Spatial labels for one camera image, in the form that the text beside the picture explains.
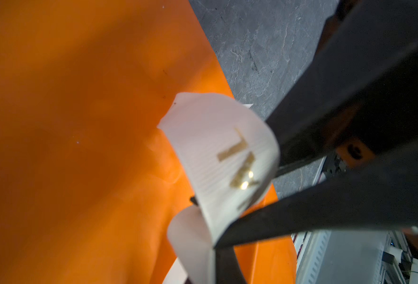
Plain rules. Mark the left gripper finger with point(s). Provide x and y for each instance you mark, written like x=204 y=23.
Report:
x=226 y=266

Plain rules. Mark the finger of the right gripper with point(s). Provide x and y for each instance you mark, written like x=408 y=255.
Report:
x=381 y=195
x=362 y=83

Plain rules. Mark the white ribbon gold lettering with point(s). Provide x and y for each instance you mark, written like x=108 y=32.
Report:
x=230 y=157

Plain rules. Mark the orange wrapping paper sheet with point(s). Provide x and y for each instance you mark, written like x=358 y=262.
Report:
x=88 y=183

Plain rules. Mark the white slotted cable duct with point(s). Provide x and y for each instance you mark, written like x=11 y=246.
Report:
x=310 y=249

